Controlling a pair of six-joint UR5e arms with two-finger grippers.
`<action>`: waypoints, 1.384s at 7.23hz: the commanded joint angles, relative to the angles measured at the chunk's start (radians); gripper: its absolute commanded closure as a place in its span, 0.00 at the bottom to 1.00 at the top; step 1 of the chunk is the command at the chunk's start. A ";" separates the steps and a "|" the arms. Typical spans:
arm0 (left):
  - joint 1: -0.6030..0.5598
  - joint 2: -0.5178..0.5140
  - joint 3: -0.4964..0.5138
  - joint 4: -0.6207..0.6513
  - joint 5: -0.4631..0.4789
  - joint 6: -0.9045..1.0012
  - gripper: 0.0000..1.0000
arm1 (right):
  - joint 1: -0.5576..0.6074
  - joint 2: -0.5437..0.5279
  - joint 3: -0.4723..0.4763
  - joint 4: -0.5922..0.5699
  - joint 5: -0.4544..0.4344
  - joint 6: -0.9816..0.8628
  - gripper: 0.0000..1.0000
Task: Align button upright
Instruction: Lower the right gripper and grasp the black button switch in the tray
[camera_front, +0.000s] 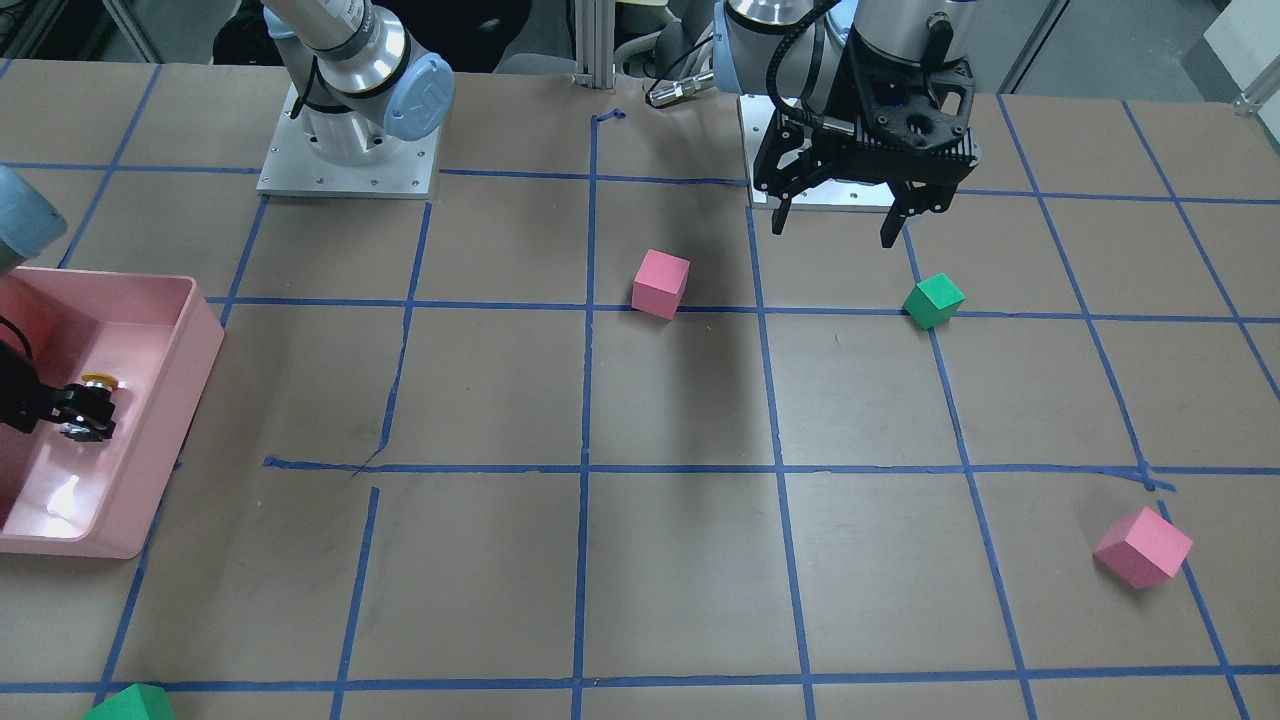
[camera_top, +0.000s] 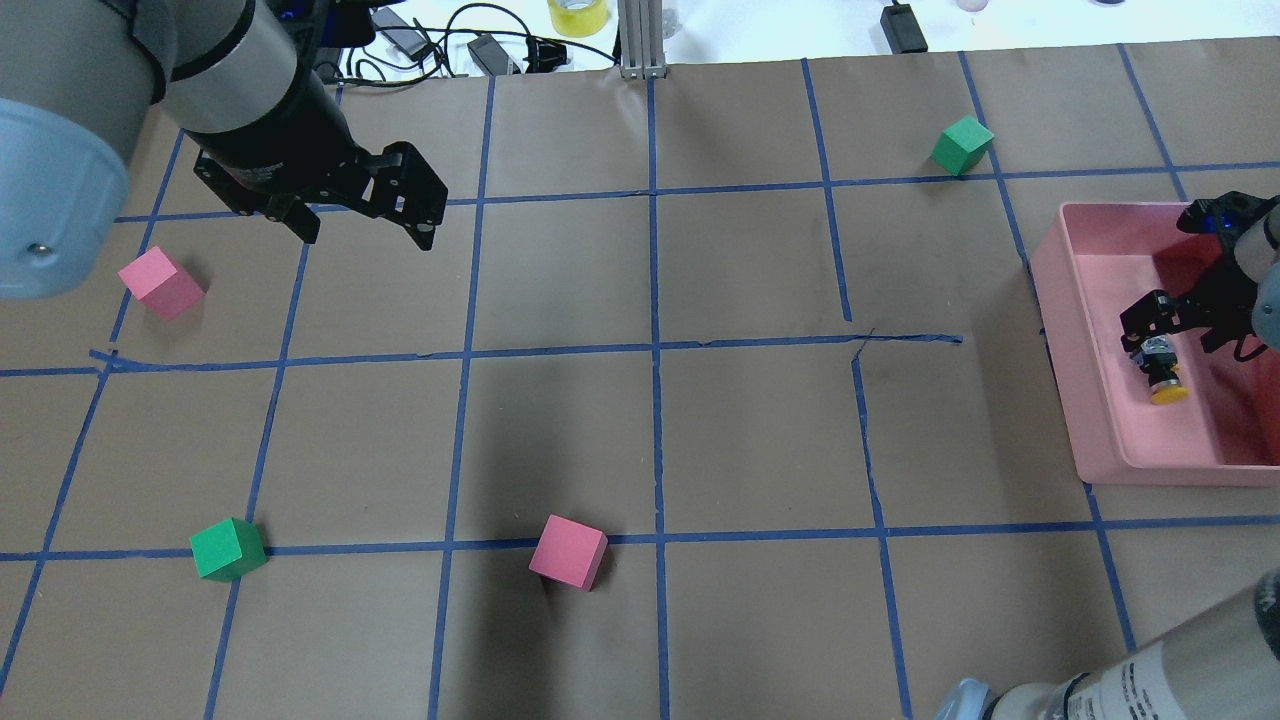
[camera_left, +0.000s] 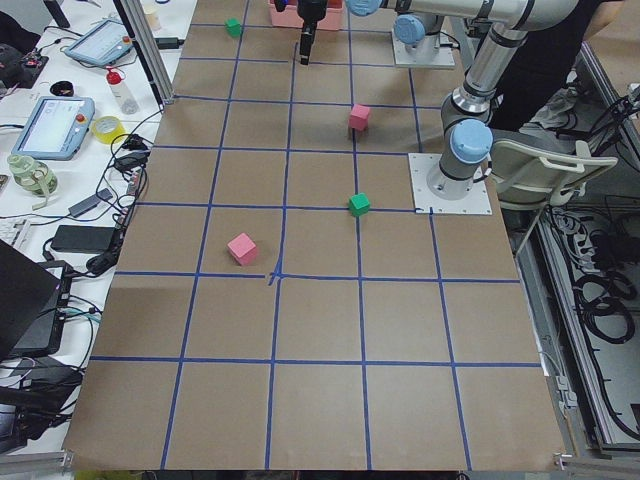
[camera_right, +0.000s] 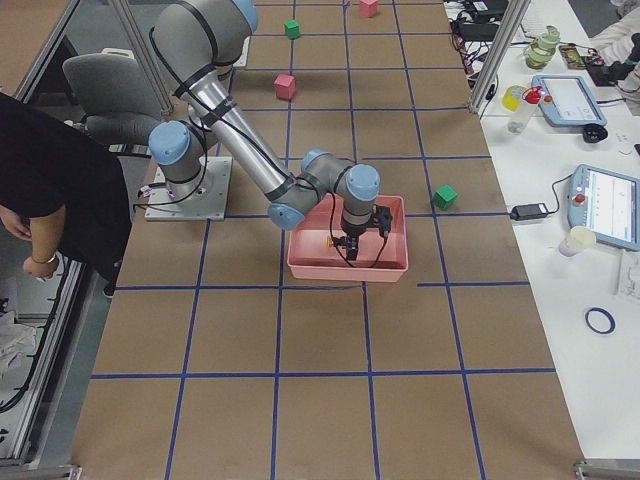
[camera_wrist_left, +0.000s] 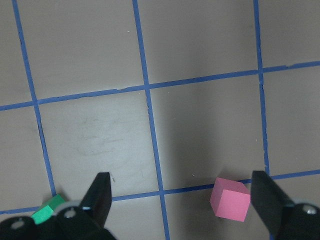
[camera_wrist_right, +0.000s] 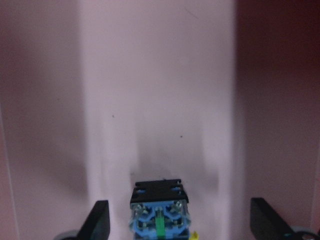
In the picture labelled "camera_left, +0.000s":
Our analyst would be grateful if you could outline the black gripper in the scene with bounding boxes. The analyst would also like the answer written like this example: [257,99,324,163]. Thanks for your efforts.
[298,0,328,65]

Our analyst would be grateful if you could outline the pink plastic bin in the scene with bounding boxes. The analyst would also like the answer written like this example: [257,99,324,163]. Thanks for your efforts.
[268,0,345,31]

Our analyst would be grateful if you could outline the green cube far right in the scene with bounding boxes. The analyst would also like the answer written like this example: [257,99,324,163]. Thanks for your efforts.
[224,18,243,38]

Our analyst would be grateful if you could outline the green cube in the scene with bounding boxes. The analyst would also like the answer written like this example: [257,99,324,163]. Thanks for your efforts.
[224,18,243,38]
[348,192,371,217]

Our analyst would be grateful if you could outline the pink cube centre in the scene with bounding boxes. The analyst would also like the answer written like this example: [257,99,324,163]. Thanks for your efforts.
[348,104,371,132]

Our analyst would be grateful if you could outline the pink cube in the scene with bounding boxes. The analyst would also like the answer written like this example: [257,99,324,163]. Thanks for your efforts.
[227,232,258,266]
[348,104,371,132]

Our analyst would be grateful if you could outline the green cube near left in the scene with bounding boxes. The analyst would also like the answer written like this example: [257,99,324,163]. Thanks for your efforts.
[348,192,371,217]

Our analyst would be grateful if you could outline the red cap squeeze bottle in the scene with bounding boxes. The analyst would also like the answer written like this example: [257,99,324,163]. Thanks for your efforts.
[106,67,139,115]

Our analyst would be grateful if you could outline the teach pendant far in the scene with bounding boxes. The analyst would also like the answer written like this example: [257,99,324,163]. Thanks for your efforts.
[64,19,133,67]

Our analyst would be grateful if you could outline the teach pendant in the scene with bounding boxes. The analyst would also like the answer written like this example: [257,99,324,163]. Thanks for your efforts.
[11,96,95,161]
[64,19,133,67]

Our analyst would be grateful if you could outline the pink cube far left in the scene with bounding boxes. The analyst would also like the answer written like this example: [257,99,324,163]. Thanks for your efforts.
[227,232,258,266]

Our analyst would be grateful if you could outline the yellow tape roll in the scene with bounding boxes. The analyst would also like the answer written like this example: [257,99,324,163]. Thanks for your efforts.
[90,116,126,145]

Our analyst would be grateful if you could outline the person in black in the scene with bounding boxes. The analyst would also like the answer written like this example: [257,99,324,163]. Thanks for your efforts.
[489,0,624,132]

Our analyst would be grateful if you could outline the white chair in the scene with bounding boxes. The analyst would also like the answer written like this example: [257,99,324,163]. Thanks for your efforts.
[491,139,618,210]

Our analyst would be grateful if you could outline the teach pendant near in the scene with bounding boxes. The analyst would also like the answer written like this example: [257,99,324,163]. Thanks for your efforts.
[11,96,95,161]

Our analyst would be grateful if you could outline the black power adapter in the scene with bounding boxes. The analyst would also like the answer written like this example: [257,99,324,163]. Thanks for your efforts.
[51,225,115,254]

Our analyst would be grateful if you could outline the black laptop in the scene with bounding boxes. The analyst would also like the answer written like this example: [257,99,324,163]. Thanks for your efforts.
[1,242,71,360]

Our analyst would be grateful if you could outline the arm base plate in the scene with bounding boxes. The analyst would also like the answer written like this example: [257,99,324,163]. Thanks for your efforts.
[408,153,492,215]
[391,31,455,70]

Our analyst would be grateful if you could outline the aluminium frame post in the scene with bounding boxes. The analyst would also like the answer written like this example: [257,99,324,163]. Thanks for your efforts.
[113,0,174,108]

